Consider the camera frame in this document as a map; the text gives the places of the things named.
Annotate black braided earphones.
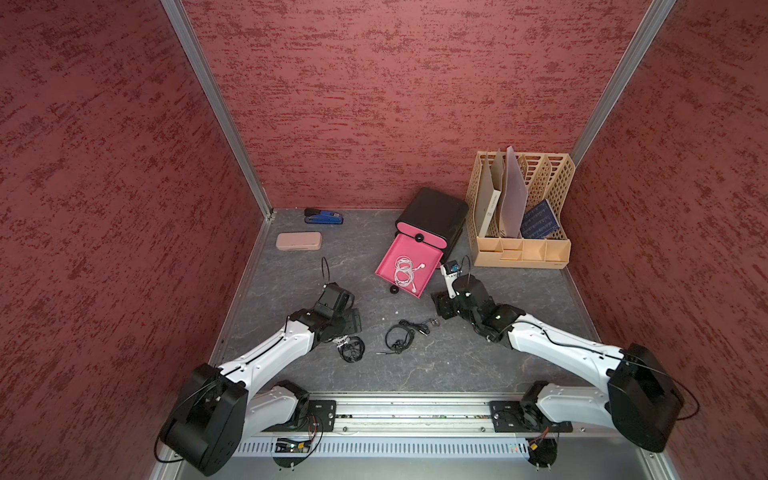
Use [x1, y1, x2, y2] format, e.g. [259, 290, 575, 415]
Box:
[398, 318, 440, 336]

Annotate pink top drawer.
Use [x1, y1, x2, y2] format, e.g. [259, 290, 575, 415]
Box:
[396, 221, 448, 250]

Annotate white earphones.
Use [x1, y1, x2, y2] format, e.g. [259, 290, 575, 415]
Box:
[395, 256, 425, 272]
[393, 267, 415, 288]
[333, 335, 349, 348]

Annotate black pink drawer cabinet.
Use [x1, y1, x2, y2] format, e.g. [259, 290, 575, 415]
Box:
[395, 187, 469, 263]

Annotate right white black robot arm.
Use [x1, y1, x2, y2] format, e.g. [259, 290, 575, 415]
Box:
[431, 274, 690, 453]

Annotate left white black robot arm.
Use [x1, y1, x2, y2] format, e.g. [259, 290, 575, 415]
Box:
[155, 282, 360, 476]

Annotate pink pencil case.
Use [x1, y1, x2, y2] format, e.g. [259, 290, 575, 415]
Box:
[276, 231, 323, 251]

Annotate blue black stapler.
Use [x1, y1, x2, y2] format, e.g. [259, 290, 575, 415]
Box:
[304, 208, 344, 225]

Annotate dark blue notebook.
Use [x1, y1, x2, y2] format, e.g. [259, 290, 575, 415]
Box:
[520, 199, 561, 239]

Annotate beige file organizer rack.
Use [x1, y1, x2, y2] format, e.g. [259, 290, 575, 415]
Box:
[466, 147, 575, 270]

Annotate beige cardboard folder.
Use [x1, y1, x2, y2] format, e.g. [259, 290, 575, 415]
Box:
[475, 151, 505, 237]

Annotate translucent plastic folder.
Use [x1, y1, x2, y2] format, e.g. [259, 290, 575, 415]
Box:
[499, 146, 528, 238]

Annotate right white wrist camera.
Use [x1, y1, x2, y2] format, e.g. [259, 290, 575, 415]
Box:
[440, 260, 461, 299]

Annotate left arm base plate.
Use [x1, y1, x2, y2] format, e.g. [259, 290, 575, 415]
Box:
[269, 399, 337, 433]

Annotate aluminium mounting rail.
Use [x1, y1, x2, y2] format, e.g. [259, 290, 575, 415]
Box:
[170, 392, 658, 438]

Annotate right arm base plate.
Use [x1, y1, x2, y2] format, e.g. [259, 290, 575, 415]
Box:
[489, 401, 573, 434]

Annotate white perforated cable tray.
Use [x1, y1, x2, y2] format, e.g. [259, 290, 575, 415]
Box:
[234, 436, 529, 460]

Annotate left aluminium corner post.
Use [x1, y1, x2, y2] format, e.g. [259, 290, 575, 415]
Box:
[161, 0, 274, 221]

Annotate aluminium corner post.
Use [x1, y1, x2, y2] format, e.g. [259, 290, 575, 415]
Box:
[161, 0, 274, 221]
[570, 0, 676, 167]

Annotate right aluminium corner post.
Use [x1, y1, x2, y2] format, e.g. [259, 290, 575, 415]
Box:
[570, 0, 676, 167]

